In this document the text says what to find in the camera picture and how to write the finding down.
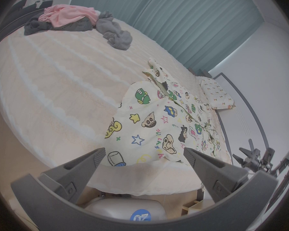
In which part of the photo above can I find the black chest of drawers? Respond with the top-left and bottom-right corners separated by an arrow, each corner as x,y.
0,0 -> 53,42

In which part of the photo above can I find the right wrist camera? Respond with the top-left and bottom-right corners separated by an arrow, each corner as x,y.
263,148 -> 276,162

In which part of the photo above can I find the bed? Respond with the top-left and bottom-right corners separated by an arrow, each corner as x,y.
0,16 -> 273,195

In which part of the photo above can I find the white printed pillow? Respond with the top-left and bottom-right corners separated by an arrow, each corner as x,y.
199,76 -> 236,110

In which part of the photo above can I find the wooden grey bedside table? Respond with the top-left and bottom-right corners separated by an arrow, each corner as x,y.
181,199 -> 205,215

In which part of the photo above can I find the grey garment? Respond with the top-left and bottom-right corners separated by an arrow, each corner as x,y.
95,10 -> 132,51

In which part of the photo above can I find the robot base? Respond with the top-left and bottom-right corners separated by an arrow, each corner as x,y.
84,197 -> 166,226

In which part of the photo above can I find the pink garment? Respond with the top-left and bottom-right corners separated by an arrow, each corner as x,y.
38,5 -> 98,28

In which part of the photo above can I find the white printed pyjama top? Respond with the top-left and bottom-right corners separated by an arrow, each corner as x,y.
105,58 -> 232,167

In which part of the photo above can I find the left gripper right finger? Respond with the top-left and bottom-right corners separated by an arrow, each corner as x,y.
183,147 -> 250,205

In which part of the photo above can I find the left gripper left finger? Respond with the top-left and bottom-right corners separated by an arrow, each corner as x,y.
37,147 -> 106,205

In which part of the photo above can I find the black garment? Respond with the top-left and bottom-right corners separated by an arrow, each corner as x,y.
24,15 -> 95,36

